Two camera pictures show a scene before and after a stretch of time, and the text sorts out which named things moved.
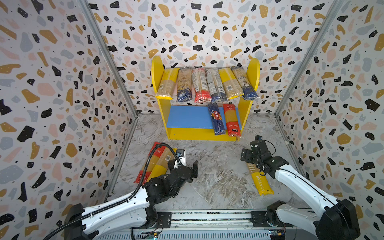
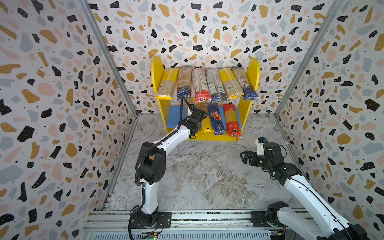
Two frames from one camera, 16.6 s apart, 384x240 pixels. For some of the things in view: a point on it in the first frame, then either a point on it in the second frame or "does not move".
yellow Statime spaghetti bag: x=262 y=183 → x=206 y=126
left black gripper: x=195 y=173 → x=184 y=121
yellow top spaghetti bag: x=231 y=86 does not move
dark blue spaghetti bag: x=184 y=85 does not move
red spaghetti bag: x=233 y=127 does not move
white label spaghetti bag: x=218 y=92 does not move
